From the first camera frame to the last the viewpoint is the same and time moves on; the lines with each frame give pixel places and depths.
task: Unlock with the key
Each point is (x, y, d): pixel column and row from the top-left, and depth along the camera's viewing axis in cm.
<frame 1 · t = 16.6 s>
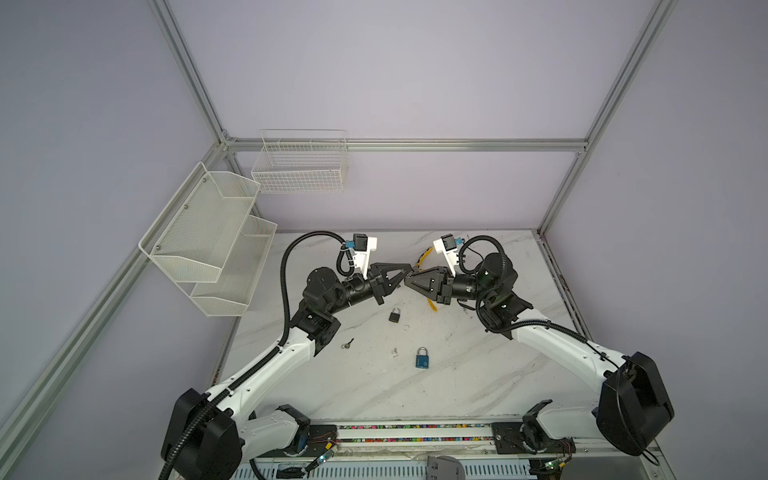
left hand: (410, 269, 64), fingers closed
right hand: (407, 285, 65), fingers closed
blue padlock: (422, 358, 88), on the table
black padlock: (395, 315, 99), on the table

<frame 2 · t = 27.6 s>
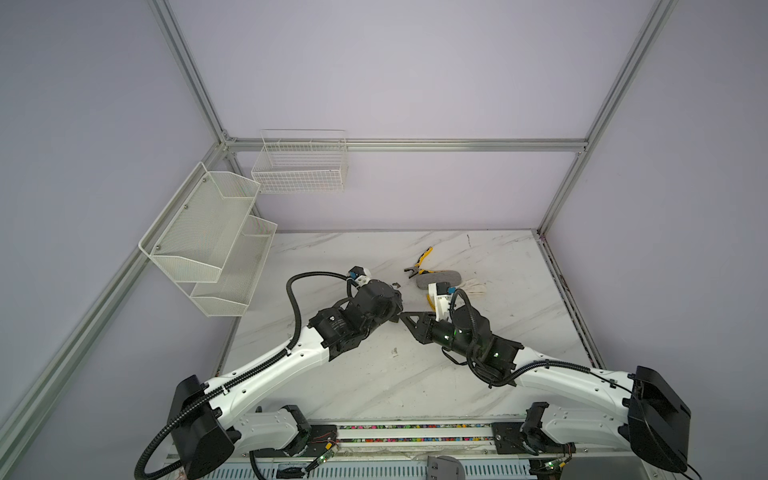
left hand: (398, 297, 75), fingers open
right hand: (399, 316, 72), fingers closed
grey oval felt case: (450, 277, 106), point 3 cm above the table
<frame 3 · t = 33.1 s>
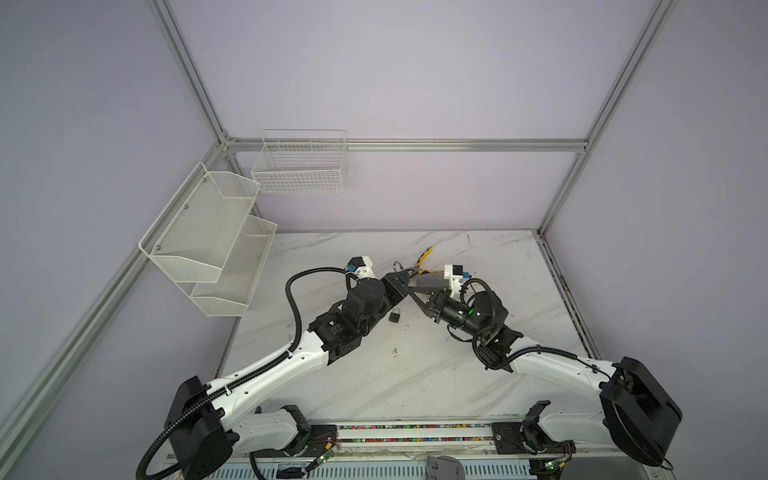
left hand: (408, 278, 72), fingers open
right hand: (405, 295, 69), fingers closed
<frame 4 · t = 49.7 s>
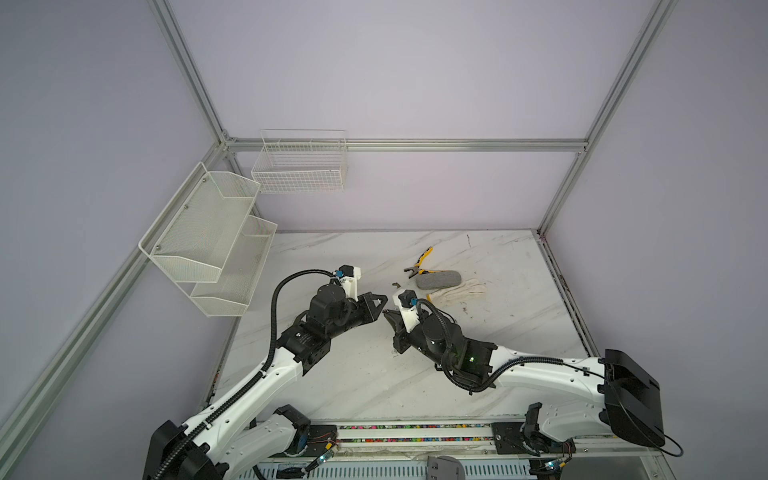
left hand: (387, 300, 74), fingers closed
right hand: (384, 312, 72), fingers closed
white yellow-cuffed work glove: (459, 294, 103), point 2 cm above the table
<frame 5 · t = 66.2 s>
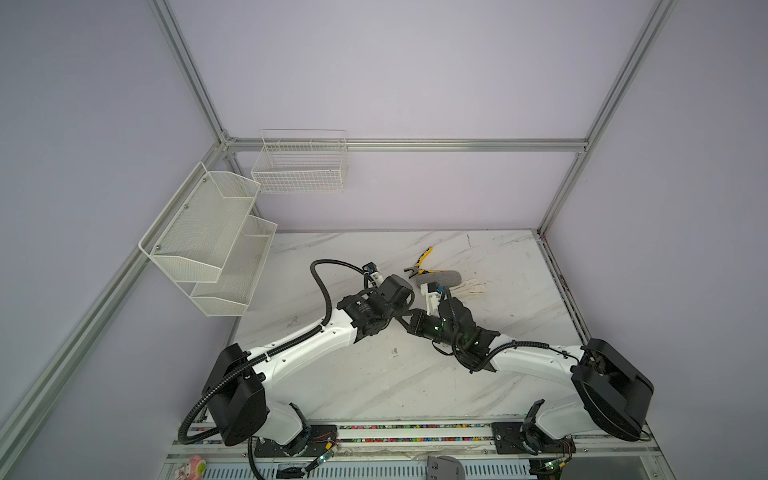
left hand: (397, 299, 80), fingers open
right hand: (393, 316, 78), fingers closed
